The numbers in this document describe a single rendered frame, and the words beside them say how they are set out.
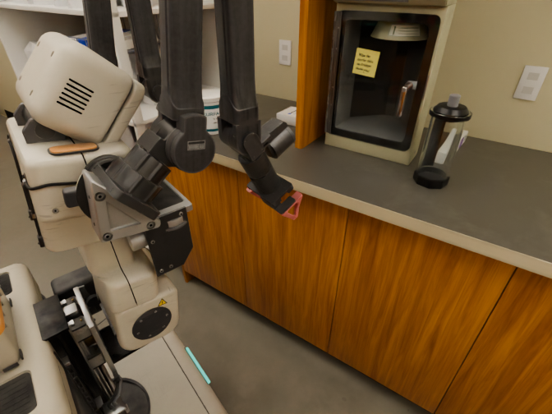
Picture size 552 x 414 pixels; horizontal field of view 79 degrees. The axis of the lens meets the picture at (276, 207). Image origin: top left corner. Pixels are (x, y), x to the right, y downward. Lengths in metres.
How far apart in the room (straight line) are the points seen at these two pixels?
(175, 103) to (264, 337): 1.40
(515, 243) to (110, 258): 0.96
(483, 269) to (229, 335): 1.20
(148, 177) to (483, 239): 0.78
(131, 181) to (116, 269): 0.36
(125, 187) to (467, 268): 0.87
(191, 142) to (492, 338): 1.00
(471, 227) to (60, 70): 0.95
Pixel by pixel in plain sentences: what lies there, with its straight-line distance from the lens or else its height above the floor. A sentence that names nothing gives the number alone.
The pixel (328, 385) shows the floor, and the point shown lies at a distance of 1.67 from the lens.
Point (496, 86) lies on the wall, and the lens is 1.57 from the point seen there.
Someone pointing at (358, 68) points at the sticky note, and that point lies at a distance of 1.19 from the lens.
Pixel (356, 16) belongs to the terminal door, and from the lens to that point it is 1.18.
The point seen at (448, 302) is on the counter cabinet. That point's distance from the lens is 1.16.
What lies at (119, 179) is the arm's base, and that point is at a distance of 0.57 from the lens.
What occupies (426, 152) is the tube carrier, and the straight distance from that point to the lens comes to 1.09.
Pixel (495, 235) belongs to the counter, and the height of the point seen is 0.94.
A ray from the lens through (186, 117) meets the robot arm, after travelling 0.55.
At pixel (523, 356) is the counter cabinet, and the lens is 1.24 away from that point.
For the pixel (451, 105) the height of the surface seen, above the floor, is 1.18.
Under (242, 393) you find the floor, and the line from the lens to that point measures 1.65.
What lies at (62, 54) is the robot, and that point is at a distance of 0.67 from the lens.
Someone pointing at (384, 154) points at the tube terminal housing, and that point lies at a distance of 1.25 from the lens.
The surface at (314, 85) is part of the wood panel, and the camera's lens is 1.26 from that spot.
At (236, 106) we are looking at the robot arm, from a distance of 0.62.
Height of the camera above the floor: 1.47
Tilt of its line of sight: 35 degrees down
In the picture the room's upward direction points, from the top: straight up
